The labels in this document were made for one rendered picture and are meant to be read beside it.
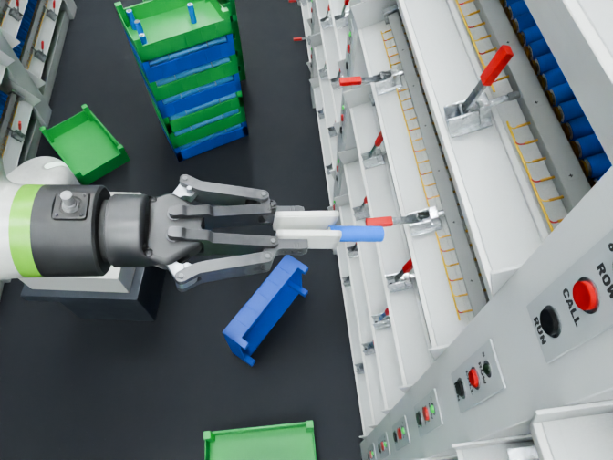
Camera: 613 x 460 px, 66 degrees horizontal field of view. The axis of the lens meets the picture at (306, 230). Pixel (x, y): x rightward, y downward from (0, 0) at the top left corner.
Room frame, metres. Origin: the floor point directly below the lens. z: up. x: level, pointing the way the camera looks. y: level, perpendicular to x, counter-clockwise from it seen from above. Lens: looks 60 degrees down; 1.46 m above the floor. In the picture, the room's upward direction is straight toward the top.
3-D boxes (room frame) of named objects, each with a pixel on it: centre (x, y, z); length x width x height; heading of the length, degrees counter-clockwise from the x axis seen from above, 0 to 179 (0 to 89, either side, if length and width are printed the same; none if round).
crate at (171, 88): (1.32, 0.42, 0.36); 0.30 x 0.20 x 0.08; 118
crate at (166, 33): (1.32, 0.42, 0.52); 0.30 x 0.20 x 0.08; 118
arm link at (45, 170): (0.63, 0.62, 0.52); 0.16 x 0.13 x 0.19; 130
